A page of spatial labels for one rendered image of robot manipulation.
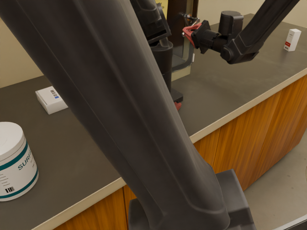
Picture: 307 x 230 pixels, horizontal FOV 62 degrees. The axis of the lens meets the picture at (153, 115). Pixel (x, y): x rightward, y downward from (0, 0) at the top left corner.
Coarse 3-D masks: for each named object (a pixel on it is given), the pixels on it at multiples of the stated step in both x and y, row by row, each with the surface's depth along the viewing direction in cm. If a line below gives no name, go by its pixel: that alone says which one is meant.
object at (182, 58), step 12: (168, 0) 85; (180, 0) 89; (192, 0) 92; (168, 12) 88; (180, 12) 91; (192, 12) 95; (168, 24) 90; (180, 24) 94; (180, 36) 97; (180, 48) 100; (192, 48) 105; (180, 60) 104; (192, 60) 108
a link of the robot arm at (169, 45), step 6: (156, 42) 48; (162, 42) 49; (168, 42) 50; (156, 48) 48; (162, 48) 48; (168, 48) 48; (156, 54) 47; (162, 54) 47; (168, 54) 48; (156, 60) 48; (162, 60) 48; (168, 60) 49; (162, 66) 49; (168, 66) 50; (162, 72) 50
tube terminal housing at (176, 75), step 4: (184, 68) 110; (188, 68) 111; (176, 72) 108; (180, 72) 109; (184, 72) 111; (188, 72) 113; (172, 76) 107; (176, 76) 109; (180, 76) 111; (172, 80) 108
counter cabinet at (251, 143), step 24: (288, 96) 130; (240, 120) 107; (264, 120) 125; (288, 120) 151; (216, 144) 103; (240, 144) 120; (264, 144) 143; (288, 144) 179; (216, 168) 115; (240, 168) 137; (264, 168) 169; (120, 192) 76; (96, 216) 74; (120, 216) 83
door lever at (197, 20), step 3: (189, 15) 94; (186, 18) 94; (189, 18) 94; (192, 18) 93; (195, 18) 92; (198, 18) 91; (192, 21) 92; (195, 21) 91; (198, 21) 92; (189, 24) 92; (192, 24) 91; (195, 24) 92; (189, 30) 91; (183, 33) 91; (183, 36) 91
